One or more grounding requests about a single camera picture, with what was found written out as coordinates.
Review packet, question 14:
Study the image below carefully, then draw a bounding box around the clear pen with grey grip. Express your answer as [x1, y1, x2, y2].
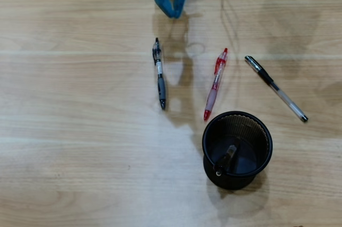
[152, 37, 167, 111]

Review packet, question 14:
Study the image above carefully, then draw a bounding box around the all black pen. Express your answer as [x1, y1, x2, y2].
[213, 143, 242, 177]

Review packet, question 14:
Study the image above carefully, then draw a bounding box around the red pen with white grip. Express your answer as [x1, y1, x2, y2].
[204, 48, 229, 122]

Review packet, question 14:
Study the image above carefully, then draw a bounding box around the clear stick pen black cap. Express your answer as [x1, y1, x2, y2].
[244, 56, 308, 123]

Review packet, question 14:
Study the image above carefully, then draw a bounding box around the black mesh pen holder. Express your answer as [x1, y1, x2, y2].
[201, 111, 273, 191]

